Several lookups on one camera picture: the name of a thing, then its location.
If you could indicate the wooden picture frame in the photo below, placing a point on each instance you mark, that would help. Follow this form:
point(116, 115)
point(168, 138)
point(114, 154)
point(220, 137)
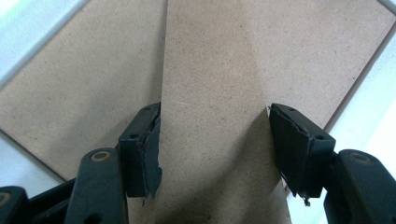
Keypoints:
point(211, 93)

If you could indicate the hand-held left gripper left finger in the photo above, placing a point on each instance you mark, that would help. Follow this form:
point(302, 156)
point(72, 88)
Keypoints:
point(102, 186)

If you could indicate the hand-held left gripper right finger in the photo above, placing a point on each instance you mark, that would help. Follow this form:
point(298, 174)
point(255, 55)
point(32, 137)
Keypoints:
point(358, 186)

